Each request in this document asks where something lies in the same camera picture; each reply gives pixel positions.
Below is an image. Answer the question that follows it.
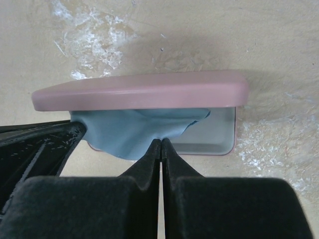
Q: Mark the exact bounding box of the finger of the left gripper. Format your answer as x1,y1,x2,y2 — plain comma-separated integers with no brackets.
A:
0,120,87,216

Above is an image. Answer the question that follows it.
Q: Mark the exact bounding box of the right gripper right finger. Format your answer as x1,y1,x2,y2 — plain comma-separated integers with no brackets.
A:
161,139,313,239

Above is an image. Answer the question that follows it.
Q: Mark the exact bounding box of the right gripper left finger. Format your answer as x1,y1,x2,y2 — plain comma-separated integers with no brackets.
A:
0,139,161,239

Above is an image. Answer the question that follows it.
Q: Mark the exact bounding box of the pink glasses case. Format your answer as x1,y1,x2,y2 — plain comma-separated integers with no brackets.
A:
32,70,249,155

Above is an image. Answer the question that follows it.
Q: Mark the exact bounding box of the blue cleaning cloth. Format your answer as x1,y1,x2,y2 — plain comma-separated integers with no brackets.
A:
70,108,210,160

